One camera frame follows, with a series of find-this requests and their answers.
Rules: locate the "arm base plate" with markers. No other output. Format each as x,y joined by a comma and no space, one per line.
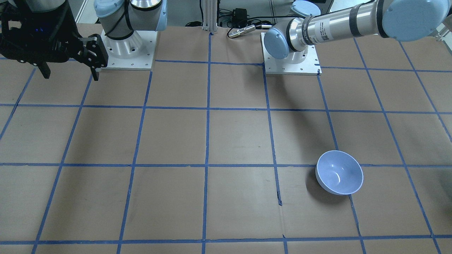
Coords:
135,53
302,63

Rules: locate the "black power adapter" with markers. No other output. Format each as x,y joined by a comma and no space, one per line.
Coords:
239,15

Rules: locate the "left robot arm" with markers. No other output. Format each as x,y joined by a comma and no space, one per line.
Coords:
401,20

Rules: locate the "aluminium profile post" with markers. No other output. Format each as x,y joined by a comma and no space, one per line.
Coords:
209,15

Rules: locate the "blue bowl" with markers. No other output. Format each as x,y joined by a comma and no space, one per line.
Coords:
339,173

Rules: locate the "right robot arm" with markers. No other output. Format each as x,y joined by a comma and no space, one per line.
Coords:
120,18

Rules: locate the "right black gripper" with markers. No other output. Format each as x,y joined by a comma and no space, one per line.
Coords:
92,53

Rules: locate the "gold cylinder tool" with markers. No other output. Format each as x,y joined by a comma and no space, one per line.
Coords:
241,31

